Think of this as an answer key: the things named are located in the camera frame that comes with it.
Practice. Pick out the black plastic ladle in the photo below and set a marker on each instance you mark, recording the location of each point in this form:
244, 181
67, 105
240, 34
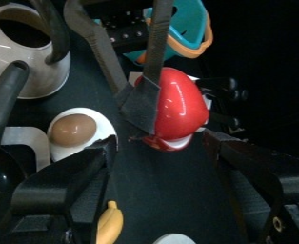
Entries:
3, 105

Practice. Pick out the white toy egg, brown yolk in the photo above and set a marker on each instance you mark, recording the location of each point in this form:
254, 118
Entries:
72, 130

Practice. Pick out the teal basket with orange rim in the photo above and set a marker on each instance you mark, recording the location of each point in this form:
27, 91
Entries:
190, 27

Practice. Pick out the grey round disc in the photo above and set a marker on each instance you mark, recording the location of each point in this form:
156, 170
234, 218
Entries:
175, 239

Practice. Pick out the black knobbed object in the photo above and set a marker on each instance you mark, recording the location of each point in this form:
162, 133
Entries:
227, 90

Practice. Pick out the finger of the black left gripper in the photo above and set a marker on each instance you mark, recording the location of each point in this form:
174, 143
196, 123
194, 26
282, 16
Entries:
143, 101
100, 47

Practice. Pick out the yellow toy banana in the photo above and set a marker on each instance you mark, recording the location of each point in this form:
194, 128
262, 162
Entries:
110, 224

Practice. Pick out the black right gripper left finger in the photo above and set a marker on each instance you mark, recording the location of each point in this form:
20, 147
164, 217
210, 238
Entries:
50, 187

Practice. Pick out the red toy apple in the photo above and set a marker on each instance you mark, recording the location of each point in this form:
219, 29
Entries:
183, 105

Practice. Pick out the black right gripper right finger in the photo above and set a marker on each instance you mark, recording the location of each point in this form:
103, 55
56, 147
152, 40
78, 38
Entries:
258, 171

